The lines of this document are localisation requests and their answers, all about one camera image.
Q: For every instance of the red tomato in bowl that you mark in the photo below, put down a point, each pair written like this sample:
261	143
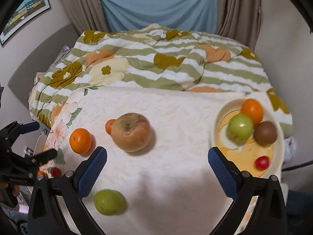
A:
262	163

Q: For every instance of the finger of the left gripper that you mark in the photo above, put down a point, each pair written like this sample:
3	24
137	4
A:
28	128
44	157

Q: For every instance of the right beige curtain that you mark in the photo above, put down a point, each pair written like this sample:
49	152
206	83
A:
239	20

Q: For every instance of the cream fruit bowl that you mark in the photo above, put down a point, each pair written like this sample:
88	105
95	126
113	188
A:
243	155

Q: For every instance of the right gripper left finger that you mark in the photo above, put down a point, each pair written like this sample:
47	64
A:
45	215

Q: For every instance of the orange mandarin in bowl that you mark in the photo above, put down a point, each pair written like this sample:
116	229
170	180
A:
253	109

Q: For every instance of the beige curtain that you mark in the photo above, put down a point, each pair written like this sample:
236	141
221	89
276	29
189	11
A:
85	15
239	20

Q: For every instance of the green apple in bowl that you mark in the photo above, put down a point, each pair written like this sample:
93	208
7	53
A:
240	128

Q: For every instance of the grey padded headboard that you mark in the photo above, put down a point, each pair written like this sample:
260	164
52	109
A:
22	80

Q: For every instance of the brown kiwi in bowl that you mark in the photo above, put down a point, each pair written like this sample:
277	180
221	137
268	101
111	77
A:
265	133

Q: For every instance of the green striped floral quilt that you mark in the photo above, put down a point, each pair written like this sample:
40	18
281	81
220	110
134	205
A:
154	57

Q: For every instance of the green apple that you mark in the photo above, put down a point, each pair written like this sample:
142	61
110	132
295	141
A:
109	202
240	128

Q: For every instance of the blue hanging cloth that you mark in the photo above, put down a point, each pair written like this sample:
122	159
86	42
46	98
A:
186	15

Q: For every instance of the large brownish apple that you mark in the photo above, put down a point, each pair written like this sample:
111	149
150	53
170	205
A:
131	132

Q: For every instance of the small mandarin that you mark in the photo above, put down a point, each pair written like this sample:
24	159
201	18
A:
108	126

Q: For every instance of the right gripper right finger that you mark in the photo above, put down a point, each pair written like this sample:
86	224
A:
269	214

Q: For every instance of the left beige curtain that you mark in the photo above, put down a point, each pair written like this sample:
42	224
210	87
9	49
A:
85	15

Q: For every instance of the orange mandarin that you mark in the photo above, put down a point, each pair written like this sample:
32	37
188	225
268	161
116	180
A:
253	109
80	141

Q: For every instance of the framed landscape picture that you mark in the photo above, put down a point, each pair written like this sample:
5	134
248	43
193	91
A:
28	10

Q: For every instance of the small orange fruit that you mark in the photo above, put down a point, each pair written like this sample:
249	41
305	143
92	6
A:
42	173

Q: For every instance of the red cherry tomato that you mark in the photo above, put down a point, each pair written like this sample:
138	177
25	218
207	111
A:
55	172

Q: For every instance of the white floral tablecloth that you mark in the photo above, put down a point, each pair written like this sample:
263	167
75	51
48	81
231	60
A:
169	186

